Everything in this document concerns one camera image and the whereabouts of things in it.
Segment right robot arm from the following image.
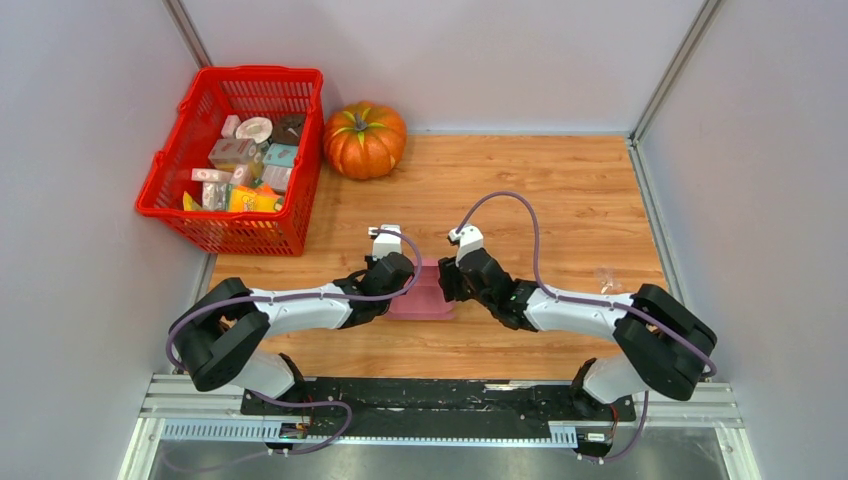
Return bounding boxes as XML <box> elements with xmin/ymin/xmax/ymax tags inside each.
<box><xmin>438</xmin><ymin>249</ymin><xmax>717</xmax><ymax>419</ymax></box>

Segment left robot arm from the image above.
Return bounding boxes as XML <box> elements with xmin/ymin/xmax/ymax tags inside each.
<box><xmin>166</xmin><ymin>253</ymin><xmax>414</xmax><ymax>415</ymax></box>

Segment pale pink box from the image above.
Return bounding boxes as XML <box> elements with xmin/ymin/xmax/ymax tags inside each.
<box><xmin>261</xmin><ymin>165</ymin><xmax>292</xmax><ymax>195</ymax></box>

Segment teal small box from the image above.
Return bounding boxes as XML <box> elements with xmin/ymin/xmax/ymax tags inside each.
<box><xmin>263</xmin><ymin>144</ymin><xmax>299</xmax><ymax>169</ymax></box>

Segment grey pink carton box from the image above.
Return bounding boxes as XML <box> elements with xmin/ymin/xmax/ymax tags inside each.
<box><xmin>207</xmin><ymin>138</ymin><xmax>258</xmax><ymax>170</ymax></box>

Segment pink white small box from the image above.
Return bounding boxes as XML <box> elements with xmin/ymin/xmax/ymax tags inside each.
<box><xmin>191</xmin><ymin>168</ymin><xmax>232</xmax><ymax>183</ymax></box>

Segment orange pumpkin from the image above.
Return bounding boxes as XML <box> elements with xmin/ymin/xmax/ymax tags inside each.
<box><xmin>322</xmin><ymin>101</ymin><xmax>408</xmax><ymax>180</ymax></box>

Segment yellow orange snack pack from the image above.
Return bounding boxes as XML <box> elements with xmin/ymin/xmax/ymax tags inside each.
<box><xmin>227</xmin><ymin>185</ymin><xmax>284</xmax><ymax>213</ymax></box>

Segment brown round item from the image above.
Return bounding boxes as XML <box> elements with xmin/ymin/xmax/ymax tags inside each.
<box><xmin>271</xmin><ymin>114</ymin><xmax>306</xmax><ymax>146</ymax></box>

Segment red plastic shopping basket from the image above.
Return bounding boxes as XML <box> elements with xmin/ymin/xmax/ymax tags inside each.
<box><xmin>135</xmin><ymin>65</ymin><xmax>324</xmax><ymax>256</ymax></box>

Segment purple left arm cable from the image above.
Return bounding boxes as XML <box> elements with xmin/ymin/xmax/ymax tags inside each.
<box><xmin>164</xmin><ymin>229</ymin><xmax>424</xmax><ymax>458</ymax></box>

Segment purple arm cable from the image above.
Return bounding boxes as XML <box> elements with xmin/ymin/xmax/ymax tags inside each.
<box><xmin>454</xmin><ymin>191</ymin><xmax>718</xmax><ymax>464</ymax></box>
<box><xmin>164</xmin><ymin>229</ymin><xmax>424</xmax><ymax>458</ymax></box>

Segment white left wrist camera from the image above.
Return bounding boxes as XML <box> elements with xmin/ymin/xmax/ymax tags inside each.
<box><xmin>368</xmin><ymin>224</ymin><xmax>402</xmax><ymax>260</ymax></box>

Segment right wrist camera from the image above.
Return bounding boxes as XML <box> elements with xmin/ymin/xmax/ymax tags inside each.
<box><xmin>447</xmin><ymin>224</ymin><xmax>484</xmax><ymax>264</ymax></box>

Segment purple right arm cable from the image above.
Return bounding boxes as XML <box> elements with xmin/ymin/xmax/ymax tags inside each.
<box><xmin>454</xmin><ymin>191</ymin><xmax>718</xmax><ymax>464</ymax></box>

